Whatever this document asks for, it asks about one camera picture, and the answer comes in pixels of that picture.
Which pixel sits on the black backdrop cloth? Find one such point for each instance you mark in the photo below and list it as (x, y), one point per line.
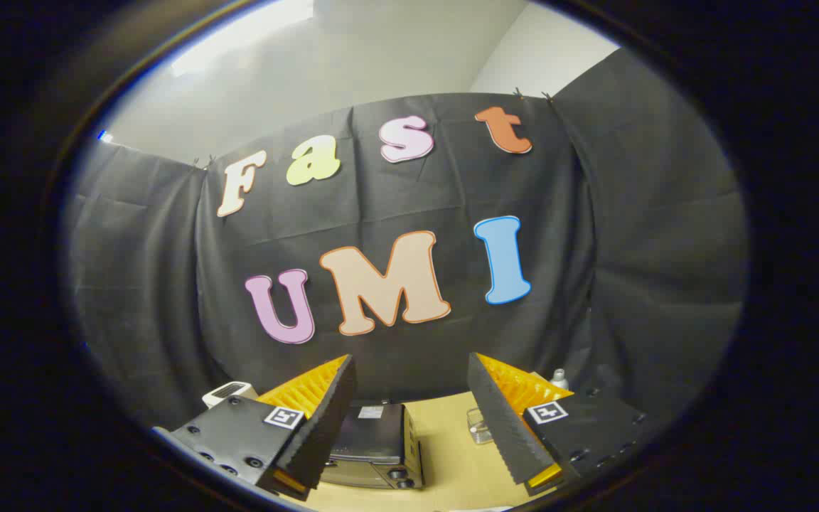
(630, 235)

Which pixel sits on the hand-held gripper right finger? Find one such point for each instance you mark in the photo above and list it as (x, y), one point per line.
(498, 419)

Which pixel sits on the white pink spray bottle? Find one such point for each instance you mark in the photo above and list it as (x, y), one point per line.
(559, 380)

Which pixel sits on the black toaster oven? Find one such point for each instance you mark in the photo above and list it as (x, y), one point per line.
(374, 444)

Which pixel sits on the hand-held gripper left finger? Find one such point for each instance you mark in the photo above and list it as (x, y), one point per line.
(331, 419)

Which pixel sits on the white bread toaster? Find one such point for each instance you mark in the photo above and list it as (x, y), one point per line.
(228, 392)

